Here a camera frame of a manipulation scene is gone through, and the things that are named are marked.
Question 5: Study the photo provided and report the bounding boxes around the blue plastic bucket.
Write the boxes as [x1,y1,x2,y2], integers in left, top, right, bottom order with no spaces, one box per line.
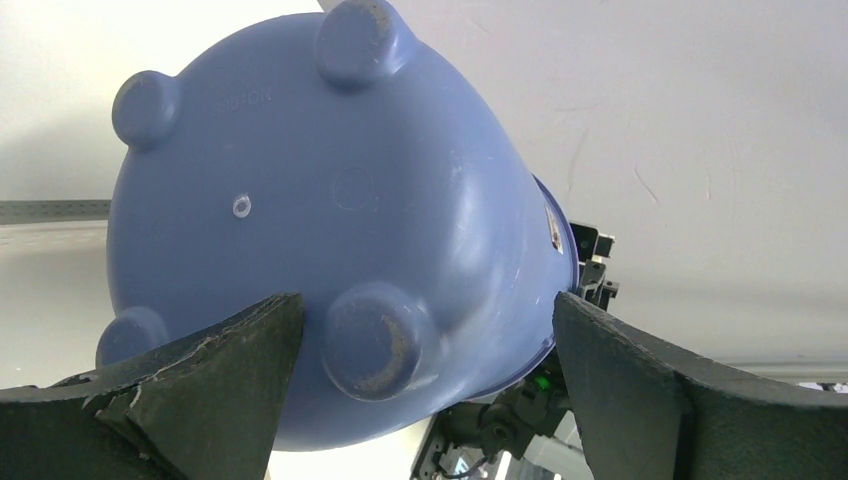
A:
[96,1,578,451]

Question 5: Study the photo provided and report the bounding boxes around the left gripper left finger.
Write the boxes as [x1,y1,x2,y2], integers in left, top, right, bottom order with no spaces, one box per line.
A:
[1,294,304,479]

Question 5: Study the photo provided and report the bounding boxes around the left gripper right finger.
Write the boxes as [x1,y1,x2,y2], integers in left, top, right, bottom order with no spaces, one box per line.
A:
[552,292,847,479]

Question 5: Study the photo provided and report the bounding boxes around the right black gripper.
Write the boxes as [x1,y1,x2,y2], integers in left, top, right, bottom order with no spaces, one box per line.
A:
[410,221,621,480]

